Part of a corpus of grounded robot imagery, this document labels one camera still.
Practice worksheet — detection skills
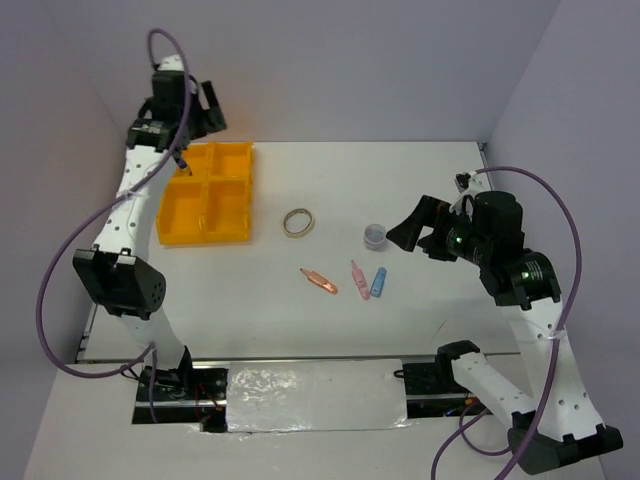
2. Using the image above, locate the yellow four-compartment tray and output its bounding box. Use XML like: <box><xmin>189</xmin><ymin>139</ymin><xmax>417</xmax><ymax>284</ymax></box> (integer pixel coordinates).
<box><xmin>156</xmin><ymin>142</ymin><xmax>254</xmax><ymax>246</ymax></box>

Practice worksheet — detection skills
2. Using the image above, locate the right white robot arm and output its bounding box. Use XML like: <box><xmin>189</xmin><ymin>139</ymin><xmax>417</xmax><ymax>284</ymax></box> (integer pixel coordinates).
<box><xmin>386</xmin><ymin>191</ymin><xmax>623</xmax><ymax>475</ymax></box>

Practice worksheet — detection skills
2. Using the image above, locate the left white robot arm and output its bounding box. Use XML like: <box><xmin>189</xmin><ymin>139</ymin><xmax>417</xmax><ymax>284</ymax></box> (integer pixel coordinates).
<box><xmin>72</xmin><ymin>55</ymin><xmax>226</xmax><ymax>399</ymax></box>

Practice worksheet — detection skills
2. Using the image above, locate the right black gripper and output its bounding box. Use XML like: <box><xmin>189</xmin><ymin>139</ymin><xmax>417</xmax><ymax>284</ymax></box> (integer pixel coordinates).
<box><xmin>385</xmin><ymin>193</ymin><xmax>490</xmax><ymax>263</ymax></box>

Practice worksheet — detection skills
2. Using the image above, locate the beige masking tape roll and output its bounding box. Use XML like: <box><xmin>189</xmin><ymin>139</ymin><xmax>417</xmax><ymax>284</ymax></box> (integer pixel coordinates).
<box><xmin>282</xmin><ymin>208</ymin><xmax>315</xmax><ymax>239</ymax></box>

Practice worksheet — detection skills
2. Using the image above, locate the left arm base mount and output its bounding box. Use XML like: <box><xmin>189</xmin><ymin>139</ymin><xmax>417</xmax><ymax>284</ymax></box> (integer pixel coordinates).
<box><xmin>122</xmin><ymin>367</ymin><xmax>230</xmax><ymax>433</ymax></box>

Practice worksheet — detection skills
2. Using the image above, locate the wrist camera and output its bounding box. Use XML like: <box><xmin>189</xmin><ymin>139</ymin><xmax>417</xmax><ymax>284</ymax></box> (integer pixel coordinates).
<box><xmin>454</xmin><ymin>171</ymin><xmax>484</xmax><ymax>193</ymax></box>
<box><xmin>156</xmin><ymin>54</ymin><xmax>184</xmax><ymax>73</ymax></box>

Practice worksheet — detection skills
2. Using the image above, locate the small purple-capped glue bottle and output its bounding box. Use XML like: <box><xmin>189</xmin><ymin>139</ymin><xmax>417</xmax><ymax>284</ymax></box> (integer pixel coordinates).
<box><xmin>177</xmin><ymin>158</ymin><xmax>192</xmax><ymax>176</ymax></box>

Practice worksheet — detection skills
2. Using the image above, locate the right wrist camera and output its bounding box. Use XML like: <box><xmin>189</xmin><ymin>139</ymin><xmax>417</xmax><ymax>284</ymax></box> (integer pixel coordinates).
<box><xmin>454</xmin><ymin>171</ymin><xmax>484</xmax><ymax>193</ymax></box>

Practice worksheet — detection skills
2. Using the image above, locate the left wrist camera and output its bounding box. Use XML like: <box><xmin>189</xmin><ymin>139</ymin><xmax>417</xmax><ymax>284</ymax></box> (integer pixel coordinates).
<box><xmin>156</xmin><ymin>54</ymin><xmax>184</xmax><ymax>73</ymax></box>

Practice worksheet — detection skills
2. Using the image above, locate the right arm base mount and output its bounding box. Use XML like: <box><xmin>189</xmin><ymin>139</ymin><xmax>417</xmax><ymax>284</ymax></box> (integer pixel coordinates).
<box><xmin>393</xmin><ymin>362</ymin><xmax>484</xmax><ymax>419</ymax></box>

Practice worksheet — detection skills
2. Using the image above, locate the clear round pin jar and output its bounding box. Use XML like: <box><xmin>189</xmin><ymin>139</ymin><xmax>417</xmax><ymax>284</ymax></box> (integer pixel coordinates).
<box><xmin>363</xmin><ymin>223</ymin><xmax>387</xmax><ymax>252</ymax></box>

